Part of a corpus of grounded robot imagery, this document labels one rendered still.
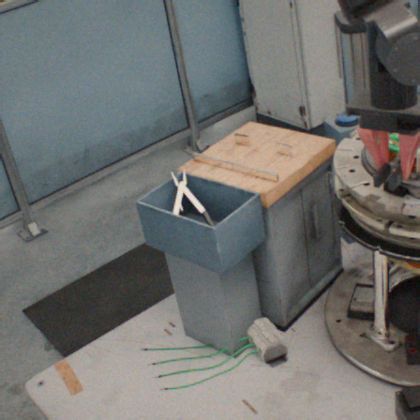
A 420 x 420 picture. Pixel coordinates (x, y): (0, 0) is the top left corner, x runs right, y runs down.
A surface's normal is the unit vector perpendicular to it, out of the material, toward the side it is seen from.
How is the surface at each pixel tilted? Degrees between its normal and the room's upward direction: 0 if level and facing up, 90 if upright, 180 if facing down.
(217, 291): 90
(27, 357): 0
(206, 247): 90
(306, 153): 0
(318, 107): 90
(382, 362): 0
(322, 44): 90
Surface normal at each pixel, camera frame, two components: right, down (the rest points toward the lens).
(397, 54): -0.01, 0.48
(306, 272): 0.74, 0.24
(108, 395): -0.16, -0.84
